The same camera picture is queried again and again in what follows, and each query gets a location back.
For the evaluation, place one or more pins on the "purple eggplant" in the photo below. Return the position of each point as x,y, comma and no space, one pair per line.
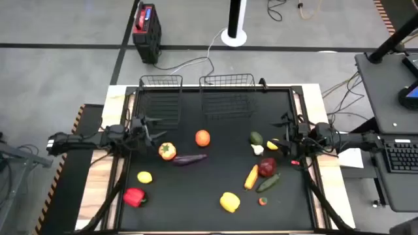
189,159

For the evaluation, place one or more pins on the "green avocado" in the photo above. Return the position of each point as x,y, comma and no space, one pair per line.
256,138

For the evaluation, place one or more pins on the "black red toolbox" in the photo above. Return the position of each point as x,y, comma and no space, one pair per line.
147,36

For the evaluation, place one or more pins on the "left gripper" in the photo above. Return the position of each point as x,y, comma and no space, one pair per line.
139,130

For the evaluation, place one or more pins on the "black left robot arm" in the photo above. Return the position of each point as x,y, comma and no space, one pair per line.
75,140

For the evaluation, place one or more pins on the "hazard striped floor mat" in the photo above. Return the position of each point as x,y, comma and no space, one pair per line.
383,16
70,182

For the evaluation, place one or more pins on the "black clamp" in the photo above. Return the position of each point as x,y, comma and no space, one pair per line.
262,83

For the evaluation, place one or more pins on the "small red strawberry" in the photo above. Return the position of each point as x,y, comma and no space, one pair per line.
263,201

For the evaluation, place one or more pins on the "orange persimmon green calyx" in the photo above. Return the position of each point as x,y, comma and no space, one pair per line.
167,151

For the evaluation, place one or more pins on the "white paper sheet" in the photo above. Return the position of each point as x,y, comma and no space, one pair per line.
352,158

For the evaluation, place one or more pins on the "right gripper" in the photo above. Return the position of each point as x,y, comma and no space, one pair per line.
298,137

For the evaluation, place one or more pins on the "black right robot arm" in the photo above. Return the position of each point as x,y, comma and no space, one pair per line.
356,140

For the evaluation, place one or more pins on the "yellow bell pepper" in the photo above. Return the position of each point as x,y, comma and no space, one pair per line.
229,202

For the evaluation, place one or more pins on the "white garlic bulb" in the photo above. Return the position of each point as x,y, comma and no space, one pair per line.
257,149

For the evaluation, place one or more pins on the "grey desk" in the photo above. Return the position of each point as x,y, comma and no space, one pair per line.
382,98

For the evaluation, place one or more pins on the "red bell pepper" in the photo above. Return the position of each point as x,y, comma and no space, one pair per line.
134,197

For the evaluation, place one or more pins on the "grey metal stand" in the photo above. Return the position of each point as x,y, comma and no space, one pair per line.
23,158

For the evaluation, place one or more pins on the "black desk pole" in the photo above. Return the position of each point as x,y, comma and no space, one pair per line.
392,39

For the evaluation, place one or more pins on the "black pole white base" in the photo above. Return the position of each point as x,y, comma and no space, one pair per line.
235,19

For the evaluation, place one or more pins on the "orange fruit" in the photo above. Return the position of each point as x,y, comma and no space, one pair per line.
202,138

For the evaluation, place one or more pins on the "black round device blue screen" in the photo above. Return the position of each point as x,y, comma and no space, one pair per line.
408,96

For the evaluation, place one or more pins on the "yellow lemon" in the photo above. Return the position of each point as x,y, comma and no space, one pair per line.
272,144
144,177

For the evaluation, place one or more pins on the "orange yellow elongated vegetable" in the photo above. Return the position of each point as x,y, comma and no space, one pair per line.
251,177

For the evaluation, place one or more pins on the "dark red apple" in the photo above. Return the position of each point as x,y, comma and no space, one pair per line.
267,167

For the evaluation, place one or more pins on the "black keyboard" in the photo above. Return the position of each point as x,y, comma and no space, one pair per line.
401,158

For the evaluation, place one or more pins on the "black box on desk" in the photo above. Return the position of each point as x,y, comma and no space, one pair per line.
412,63

